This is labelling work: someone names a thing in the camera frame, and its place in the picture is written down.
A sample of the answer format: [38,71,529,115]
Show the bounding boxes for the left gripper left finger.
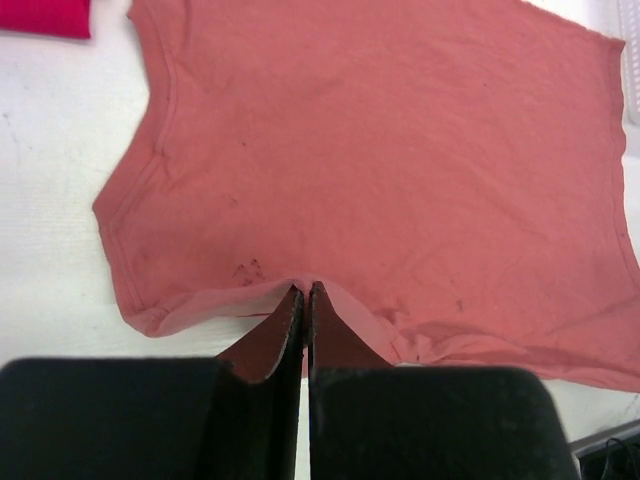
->
[1,289,304,479]

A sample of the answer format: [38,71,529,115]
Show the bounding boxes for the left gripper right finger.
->
[309,283,578,479]

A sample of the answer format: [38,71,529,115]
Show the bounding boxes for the salmon pink t shirt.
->
[93,1,639,392]

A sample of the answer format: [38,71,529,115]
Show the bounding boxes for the folded red t shirt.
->
[1,0,91,40]

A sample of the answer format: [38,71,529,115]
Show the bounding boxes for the white plastic basket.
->
[617,0,640,125]

